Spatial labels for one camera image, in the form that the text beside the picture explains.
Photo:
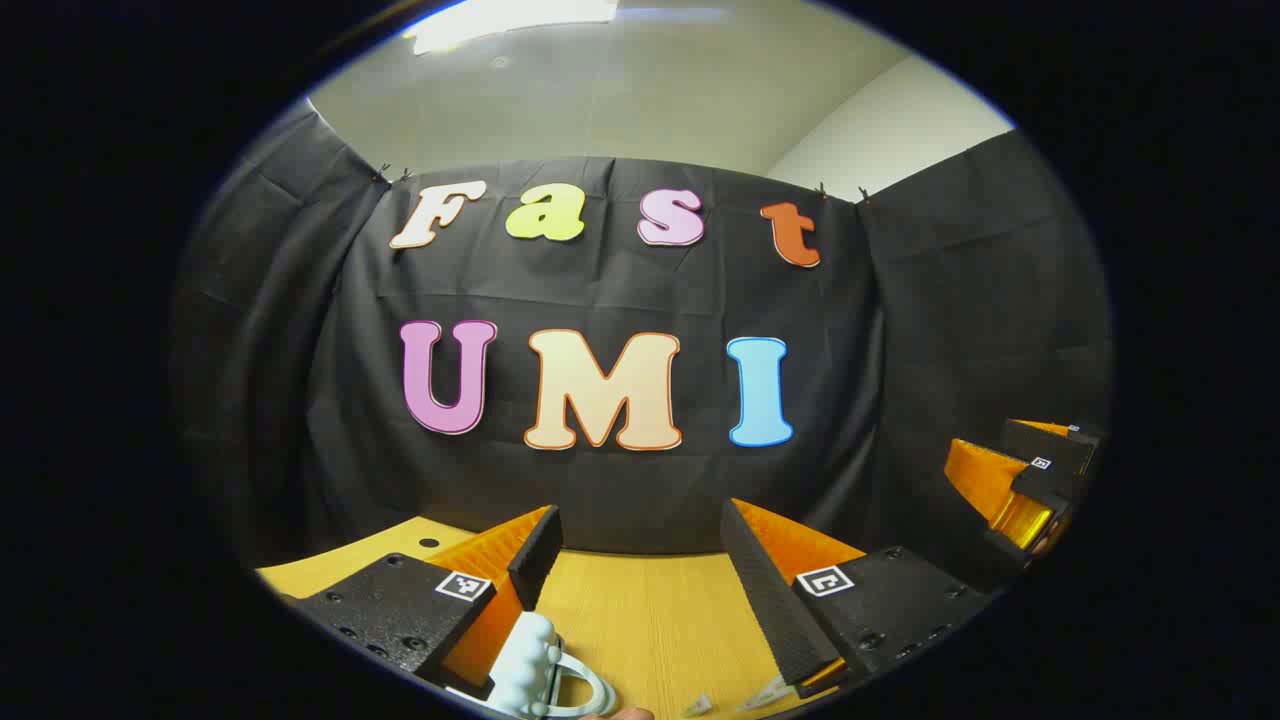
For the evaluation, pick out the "small pale blue suitcase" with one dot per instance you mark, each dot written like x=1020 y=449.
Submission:
x=525 y=660

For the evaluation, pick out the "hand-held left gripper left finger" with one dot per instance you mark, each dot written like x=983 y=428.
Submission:
x=538 y=560

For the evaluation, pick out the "large translucent green tube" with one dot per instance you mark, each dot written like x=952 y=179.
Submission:
x=768 y=692

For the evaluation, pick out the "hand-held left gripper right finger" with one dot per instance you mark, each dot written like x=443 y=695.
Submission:
x=770 y=600

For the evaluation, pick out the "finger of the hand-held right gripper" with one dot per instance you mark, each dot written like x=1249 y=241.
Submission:
x=1050 y=445
x=1040 y=480

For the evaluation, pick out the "small white green tube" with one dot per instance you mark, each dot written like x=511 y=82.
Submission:
x=700 y=705

